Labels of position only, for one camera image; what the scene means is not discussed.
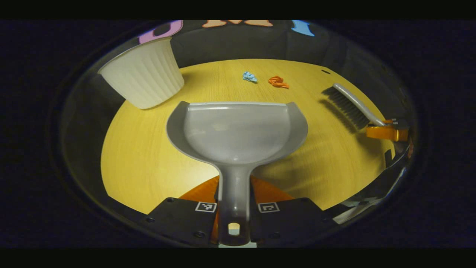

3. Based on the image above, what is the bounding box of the small grey broom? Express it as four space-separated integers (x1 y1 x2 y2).
321 83 388 131

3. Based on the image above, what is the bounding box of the grey plastic dustpan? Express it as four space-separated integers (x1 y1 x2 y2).
166 100 309 246

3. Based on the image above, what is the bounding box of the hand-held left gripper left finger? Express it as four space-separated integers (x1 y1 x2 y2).
148 176 221 246

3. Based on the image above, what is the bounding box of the wooden desktop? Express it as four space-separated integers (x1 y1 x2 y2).
100 59 396 216

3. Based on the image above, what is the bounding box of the white ribbed garbage bin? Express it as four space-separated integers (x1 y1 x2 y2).
98 36 185 110

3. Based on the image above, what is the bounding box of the orange paper trash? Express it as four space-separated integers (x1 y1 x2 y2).
268 76 290 89

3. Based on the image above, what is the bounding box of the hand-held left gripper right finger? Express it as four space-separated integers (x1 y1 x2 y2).
250 176 328 245

